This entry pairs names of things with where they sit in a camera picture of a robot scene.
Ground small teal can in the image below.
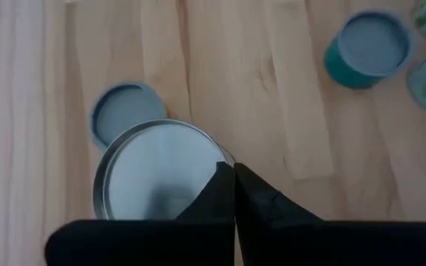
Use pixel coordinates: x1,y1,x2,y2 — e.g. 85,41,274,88
322,8,414,91

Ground large carrots can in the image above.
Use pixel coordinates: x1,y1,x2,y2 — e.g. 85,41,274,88
92,117,237,222

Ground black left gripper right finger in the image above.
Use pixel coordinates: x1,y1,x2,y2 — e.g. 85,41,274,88
234,163,426,266

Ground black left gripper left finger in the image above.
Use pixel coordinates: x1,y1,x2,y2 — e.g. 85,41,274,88
44,161,236,266

